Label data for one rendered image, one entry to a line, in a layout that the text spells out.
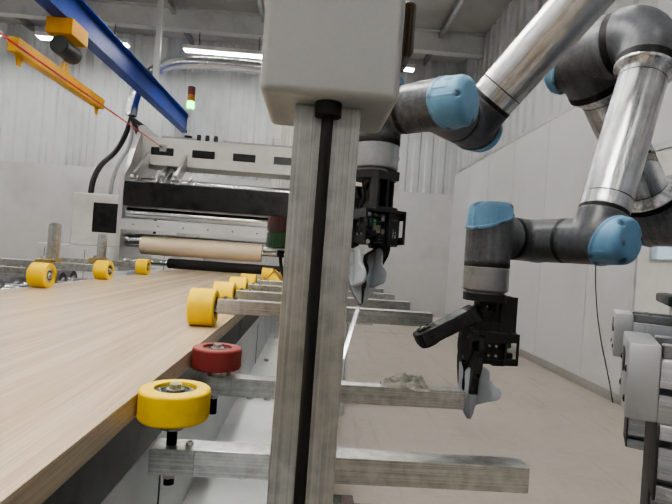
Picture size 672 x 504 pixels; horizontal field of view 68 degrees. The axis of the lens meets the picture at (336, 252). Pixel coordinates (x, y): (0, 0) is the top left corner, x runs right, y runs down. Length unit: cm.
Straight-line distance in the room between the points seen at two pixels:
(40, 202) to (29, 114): 168
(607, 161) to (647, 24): 25
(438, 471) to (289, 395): 38
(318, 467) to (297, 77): 20
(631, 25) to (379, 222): 55
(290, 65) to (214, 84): 1009
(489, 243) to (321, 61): 62
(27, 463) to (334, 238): 30
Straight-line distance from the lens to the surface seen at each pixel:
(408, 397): 86
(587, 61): 108
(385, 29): 27
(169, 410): 59
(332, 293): 26
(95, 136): 1076
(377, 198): 76
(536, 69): 86
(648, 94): 97
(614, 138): 92
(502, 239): 85
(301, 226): 26
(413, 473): 63
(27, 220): 1109
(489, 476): 65
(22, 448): 49
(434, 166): 1008
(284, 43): 27
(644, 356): 70
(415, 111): 76
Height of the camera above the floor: 107
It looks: level
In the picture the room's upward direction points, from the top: 4 degrees clockwise
